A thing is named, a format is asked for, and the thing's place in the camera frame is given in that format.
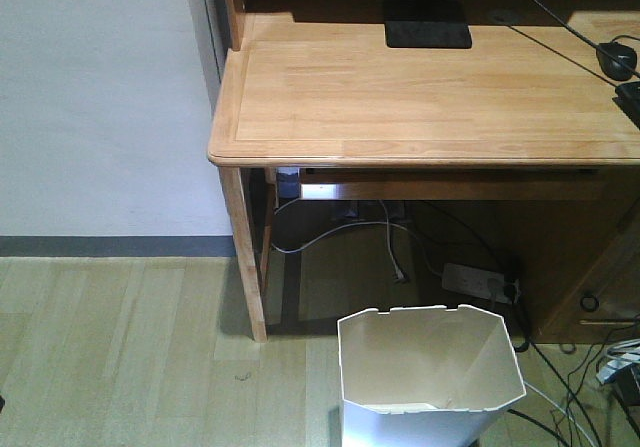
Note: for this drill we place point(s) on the black keyboard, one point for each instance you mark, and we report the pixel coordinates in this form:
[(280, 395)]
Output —
[(628, 99)]

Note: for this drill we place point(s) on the wooden desk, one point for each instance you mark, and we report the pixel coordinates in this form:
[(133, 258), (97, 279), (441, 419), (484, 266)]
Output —
[(520, 116)]

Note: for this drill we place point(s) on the white plastic trash bin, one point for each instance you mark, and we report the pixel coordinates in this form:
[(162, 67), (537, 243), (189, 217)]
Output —
[(425, 376)]

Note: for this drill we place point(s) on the black monitor stand base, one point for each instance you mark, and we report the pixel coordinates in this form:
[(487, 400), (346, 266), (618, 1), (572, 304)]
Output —
[(431, 24)]

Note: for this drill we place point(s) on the black computer mouse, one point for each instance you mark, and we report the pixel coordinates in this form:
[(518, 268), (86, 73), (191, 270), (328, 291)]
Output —
[(616, 60)]

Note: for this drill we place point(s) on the white power strip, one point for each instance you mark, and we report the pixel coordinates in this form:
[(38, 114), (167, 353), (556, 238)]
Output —
[(479, 283)]

